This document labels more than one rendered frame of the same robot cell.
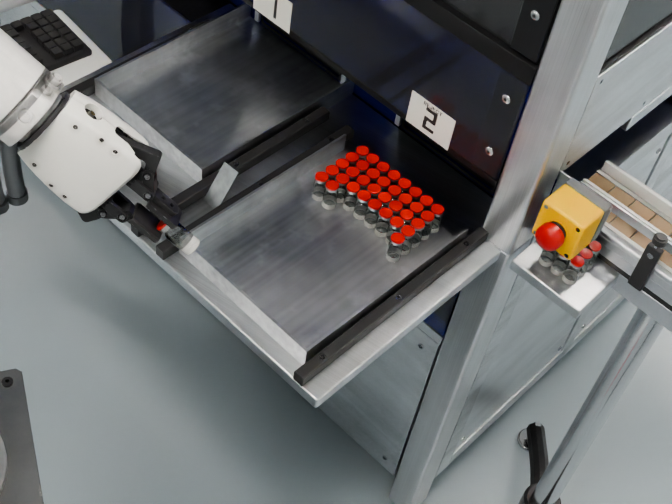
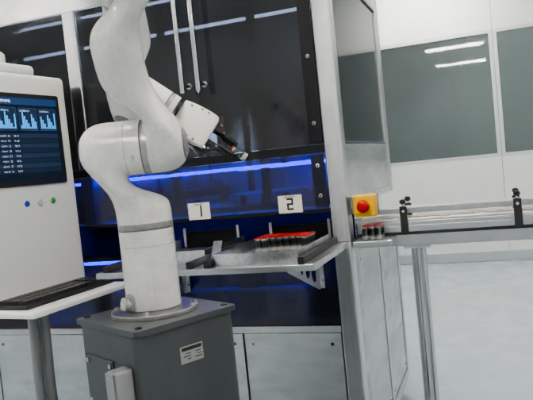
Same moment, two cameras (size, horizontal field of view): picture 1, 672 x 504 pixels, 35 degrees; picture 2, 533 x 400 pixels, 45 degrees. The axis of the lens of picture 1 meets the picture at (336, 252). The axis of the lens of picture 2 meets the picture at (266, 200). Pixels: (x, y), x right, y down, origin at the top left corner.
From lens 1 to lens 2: 1.39 m
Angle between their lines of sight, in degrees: 49
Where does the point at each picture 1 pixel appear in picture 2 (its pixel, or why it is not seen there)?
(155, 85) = not seen: hidden behind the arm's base
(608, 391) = (426, 317)
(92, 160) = (201, 117)
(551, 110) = (336, 155)
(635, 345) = (422, 277)
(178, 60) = not seen: hidden behind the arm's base
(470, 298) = (343, 284)
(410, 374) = (334, 372)
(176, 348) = not seen: outside the picture
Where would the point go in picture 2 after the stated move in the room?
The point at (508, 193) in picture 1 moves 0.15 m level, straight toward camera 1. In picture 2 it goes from (336, 209) to (346, 211)
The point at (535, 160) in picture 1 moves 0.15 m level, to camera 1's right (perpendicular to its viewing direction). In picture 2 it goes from (340, 182) to (381, 178)
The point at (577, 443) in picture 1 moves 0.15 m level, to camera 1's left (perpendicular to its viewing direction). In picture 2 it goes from (430, 369) to (390, 377)
